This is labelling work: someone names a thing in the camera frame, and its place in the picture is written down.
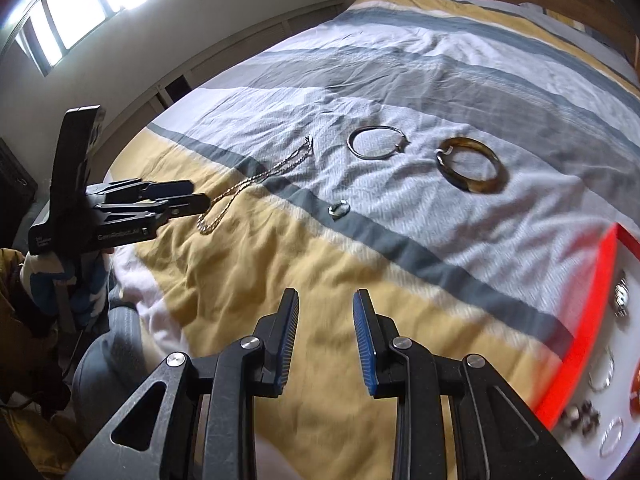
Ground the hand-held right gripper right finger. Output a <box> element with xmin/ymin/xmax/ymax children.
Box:
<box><xmin>352</xmin><ymin>288</ymin><xmax>587</xmax><ymax>480</ymax></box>

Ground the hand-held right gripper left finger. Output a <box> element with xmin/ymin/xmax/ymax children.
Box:
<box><xmin>65</xmin><ymin>287</ymin><xmax>301</xmax><ymax>480</ymax></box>

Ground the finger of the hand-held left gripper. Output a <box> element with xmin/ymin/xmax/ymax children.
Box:
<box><xmin>87</xmin><ymin>179</ymin><xmax>195</xmax><ymax>202</ymax></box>
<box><xmin>94</xmin><ymin>193</ymin><xmax>209</xmax><ymax>222</ymax></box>

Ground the silver chain necklace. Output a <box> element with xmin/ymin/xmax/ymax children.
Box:
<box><xmin>196</xmin><ymin>135</ymin><xmax>316</xmax><ymax>234</ymax></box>

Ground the red shallow cardboard box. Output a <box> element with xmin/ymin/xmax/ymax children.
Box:
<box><xmin>532</xmin><ymin>222</ymin><xmax>640</xmax><ymax>466</ymax></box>

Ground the brown stone beaded bracelet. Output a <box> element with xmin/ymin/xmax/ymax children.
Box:
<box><xmin>559</xmin><ymin>400</ymin><xmax>602</xmax><ymax>436</ymax></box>

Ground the gold twisted bracelet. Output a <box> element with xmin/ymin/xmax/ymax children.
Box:
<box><xmin>587</xmin><ymin>344</ymin><xmax>617</xmax><ymax>392</ymax></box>

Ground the silver wrist watch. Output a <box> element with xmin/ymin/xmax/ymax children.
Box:
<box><xmin>611</xmin><ymin>270</ymin><xmax>632</xmax><ymax>318</ymax></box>

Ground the small silver bracelet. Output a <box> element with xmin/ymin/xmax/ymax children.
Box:
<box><xmin>598</xmin><ymin>417</ymin><xmax>626</xmax><ymax>458</ymax></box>

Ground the amber resin bangle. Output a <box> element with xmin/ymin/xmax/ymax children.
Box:
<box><xmin>627</xmin><ymin>360</ymin><xmax>640</xmax><ymax>416</ymax></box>

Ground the person's grey trouser leg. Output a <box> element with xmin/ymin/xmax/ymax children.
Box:
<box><xmin>72</xmin><ymin>302</ymin><xmax>161</xmax><ymax>441</ymax></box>

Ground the beige window bench cabinet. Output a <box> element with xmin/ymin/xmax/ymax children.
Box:
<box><xmin>102</xmin><ymin>0</ymin><xmax>353</xmax><ymax>113</ymax></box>

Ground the brown jacket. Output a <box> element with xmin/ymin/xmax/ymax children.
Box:
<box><xmin>0</xmin><ymin>247</ymin><xmax>88</xmax><ymax>480</ymax></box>

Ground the thin silver bangle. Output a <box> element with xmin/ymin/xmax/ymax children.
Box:
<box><xmin>346</xmin><ymin>125</ymin><xmax>410</xmax><ymax>162</ymax></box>

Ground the dark olive brown bangle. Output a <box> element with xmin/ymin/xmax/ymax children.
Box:
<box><xmin>434</xmin><ymin>136</ymin><xmax>505</xmax><ymax>195</ymax></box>

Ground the bright window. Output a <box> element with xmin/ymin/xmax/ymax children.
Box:
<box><xmin>12</xmin><ymin>0</ymin><xmax>197</xmax><ymax>77</ymax></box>

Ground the striped pillow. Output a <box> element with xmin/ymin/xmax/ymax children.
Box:
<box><xmin>520</xmin><ymin>2</ymin><xmax>608</xmax><ymax>41</ymax></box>

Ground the black object by wall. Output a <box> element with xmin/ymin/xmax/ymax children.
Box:
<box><xmin>0</xmin><ymin>137</ymin><xmax>38</xmax><ymax>251</ymax></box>

